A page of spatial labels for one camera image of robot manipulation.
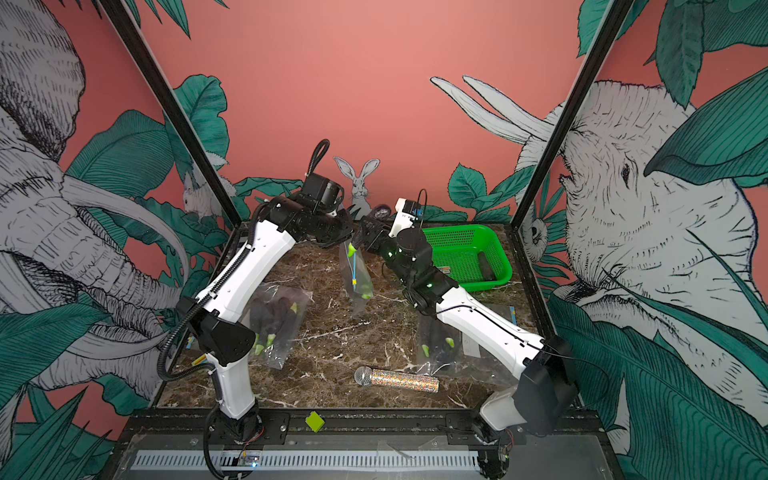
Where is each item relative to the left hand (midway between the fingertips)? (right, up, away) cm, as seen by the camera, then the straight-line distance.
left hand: (359, 228), depth 78 cm
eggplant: (+42, -13, +24) cm, 50 cm away
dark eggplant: (+25, -31, +9) cm, 41 cm away
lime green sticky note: (-11, -50, -3) cm, 51 cm away
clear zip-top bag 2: (-24, -36, +6) cm, 44 cm away
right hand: (+1, +2, -9) cm, 9 cm away
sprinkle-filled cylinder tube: (+2, -40, +1) cm, 40 cm away
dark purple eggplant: (+19, -31, +10) cm, 38 cm away
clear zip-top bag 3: (+24, -34, +8) cm, 43 cm away
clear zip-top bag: (0, -12, -6) cm, 14 cm away
